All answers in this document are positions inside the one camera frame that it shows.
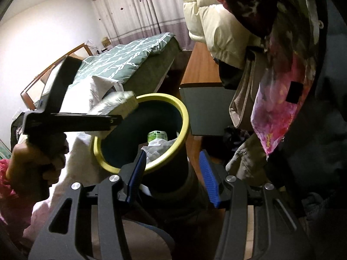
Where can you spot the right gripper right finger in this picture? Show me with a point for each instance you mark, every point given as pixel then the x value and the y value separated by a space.
pixel 275 229

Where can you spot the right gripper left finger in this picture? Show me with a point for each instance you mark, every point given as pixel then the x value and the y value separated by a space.
pixel 67 232

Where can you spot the white paper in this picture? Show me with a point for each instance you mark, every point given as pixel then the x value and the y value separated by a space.
pixel 156 148

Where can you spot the silver grey packet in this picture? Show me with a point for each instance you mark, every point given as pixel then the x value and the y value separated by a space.
pixel 115 104

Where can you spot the yellow rimmed dark trash bin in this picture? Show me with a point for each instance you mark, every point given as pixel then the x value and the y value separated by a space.
pixel 155 112

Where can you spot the left hand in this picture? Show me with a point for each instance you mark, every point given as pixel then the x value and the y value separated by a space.
pixel 34 167

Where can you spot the wooden headboard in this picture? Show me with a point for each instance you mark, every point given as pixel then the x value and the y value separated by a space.
pixel 32 92

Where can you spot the white floral bed sheet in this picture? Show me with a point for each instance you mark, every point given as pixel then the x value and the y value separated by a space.
pixel 80 164

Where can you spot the beige bag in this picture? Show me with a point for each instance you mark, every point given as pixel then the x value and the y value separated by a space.
pixel 241 106

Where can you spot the green patterned quilt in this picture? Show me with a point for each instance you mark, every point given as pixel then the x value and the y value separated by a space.
pixel 122 61

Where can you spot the wooden desk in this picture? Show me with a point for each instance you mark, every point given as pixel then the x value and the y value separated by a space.
pixel 202 70

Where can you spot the striped curtain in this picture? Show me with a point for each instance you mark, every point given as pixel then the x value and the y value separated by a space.
pixel 123 21

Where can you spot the cream puffer jacket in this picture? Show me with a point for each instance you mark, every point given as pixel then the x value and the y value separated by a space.
pixel 210 23

